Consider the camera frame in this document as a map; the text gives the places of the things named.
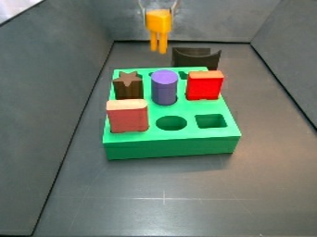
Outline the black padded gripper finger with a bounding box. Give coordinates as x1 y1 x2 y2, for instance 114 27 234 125
138 0 146 22

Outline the green metal gripper finger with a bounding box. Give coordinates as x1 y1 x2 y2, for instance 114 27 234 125
170 0 179 15

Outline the green shape sorter board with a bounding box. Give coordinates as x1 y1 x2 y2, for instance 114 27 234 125
103 67 242 160

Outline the black curved block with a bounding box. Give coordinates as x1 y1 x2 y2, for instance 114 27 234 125
171 47 222 70

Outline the purple cylinder block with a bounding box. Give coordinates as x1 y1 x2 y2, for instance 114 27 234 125
151 69 178 106

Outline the brown star block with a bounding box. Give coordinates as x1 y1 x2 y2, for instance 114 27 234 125
112 71 143 100

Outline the red square block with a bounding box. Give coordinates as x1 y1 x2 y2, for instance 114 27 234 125
186 70 225 100

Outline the pink rounded block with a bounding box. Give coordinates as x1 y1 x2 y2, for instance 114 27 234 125
107 99 149 133

